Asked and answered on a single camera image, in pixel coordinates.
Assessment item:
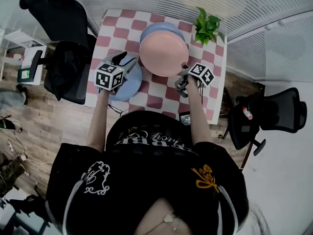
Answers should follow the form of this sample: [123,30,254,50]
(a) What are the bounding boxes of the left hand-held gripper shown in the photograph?
[94,51,139,92]

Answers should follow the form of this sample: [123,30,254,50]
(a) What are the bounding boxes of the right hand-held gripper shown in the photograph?
[174,62,215,98]

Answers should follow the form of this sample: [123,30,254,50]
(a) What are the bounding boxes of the big pink plate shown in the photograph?
[138,30,190,78]

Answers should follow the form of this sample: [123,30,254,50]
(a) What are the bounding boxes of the big blue plate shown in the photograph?
[139,22,186,45]
[97,55,143,102]

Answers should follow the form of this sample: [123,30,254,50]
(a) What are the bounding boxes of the person's right forearm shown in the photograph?
[185,76,213,148]

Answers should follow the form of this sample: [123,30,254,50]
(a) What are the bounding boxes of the person's left forearm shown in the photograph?
[86,90,110,153]

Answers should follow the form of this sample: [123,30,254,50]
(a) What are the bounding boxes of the green potted plant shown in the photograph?
[194,6,226,47]

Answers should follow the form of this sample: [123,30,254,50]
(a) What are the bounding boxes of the pink checkered tablecloth table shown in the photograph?
[85,8,227,125]

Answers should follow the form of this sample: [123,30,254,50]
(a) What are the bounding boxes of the small black screen device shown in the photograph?
[179,111,192,127]

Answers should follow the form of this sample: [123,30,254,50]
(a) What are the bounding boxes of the black garment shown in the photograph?
[44,40,92,102]

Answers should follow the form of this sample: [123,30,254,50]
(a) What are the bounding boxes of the clear bottle red label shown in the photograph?
[242,106,254,120]

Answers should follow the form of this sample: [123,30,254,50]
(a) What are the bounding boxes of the white shelf cart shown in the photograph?
[0,28,47,86]

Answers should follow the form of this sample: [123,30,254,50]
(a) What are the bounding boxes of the green box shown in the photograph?
[17,67,31,83]

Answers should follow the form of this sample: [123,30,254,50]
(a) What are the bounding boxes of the black mesh office chair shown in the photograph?
[227,87,308,170]

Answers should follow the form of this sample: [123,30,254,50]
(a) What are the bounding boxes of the person's black printed shirt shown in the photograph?
[45,110,250,235]

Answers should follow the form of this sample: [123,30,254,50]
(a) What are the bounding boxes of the grey bag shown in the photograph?
[0,87,28,111]

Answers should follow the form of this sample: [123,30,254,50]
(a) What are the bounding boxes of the necklace pendant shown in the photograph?
[163,213,180,232]

